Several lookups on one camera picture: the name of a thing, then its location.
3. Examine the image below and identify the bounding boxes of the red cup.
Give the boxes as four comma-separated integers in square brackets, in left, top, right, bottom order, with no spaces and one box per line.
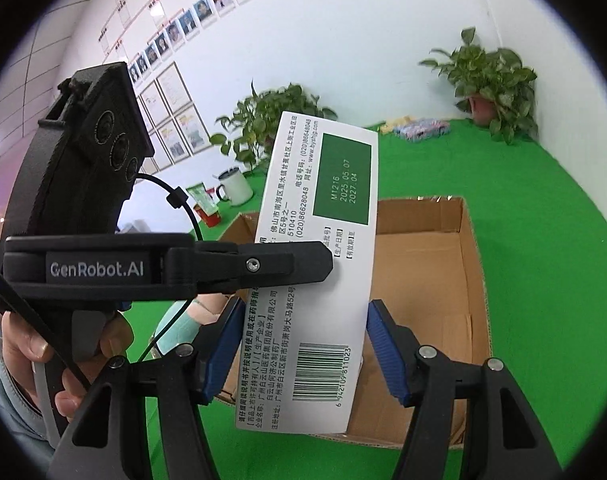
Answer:
[193,204,222,228]

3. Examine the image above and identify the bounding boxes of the yellow packet at back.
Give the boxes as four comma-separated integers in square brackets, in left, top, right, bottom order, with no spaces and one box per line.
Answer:
[377,116,414,134]

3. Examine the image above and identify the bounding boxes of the person's left hand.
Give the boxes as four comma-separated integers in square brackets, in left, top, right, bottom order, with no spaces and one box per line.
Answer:
[0,309,134,424]

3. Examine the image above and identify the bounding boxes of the framed certificates on wall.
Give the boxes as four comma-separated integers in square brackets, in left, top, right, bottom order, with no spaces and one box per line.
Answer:
[136,62,212,174]

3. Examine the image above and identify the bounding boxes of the green table cloth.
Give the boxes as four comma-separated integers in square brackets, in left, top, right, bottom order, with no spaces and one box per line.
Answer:
[118,118,607,480]

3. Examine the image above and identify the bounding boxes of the white green medicine box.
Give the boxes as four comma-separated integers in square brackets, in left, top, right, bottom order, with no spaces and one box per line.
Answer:
[235,112,378,434]

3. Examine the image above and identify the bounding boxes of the large open cardboard tray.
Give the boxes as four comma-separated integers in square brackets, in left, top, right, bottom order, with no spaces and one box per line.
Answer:
[216,195,493,450]

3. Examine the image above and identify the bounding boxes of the potted green plant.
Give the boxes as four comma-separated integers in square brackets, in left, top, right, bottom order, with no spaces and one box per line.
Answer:
[210,84,337,172]
[418,26,539,144]

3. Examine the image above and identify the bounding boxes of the staff photos on wall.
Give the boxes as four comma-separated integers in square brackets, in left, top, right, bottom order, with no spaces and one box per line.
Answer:
[128,0,250,86]

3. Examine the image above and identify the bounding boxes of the plush pig toy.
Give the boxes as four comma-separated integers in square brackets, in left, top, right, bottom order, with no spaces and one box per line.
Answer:
[152,294,229,358]

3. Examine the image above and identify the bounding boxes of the right potted green plant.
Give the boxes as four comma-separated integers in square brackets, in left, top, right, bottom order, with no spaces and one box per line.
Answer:
[418,26,539,144]

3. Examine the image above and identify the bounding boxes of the patterned packet at back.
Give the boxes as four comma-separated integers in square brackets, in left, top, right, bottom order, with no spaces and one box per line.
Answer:
[392,118,451,142]

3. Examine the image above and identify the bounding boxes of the grey jacket sleeve forearm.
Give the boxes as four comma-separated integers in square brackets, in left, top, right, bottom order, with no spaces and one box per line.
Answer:
[0,337,54,471]

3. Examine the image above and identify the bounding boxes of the black cable with velcro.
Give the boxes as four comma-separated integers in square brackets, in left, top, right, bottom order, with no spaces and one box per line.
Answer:
[0,171,205,396]

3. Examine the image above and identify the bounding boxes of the white enamel mug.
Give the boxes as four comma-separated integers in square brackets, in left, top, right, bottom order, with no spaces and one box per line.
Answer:
[216,167,254,206]

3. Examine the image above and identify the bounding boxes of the left potted green plant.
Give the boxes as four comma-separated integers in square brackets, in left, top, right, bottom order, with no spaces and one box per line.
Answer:
[210,84,337,172]

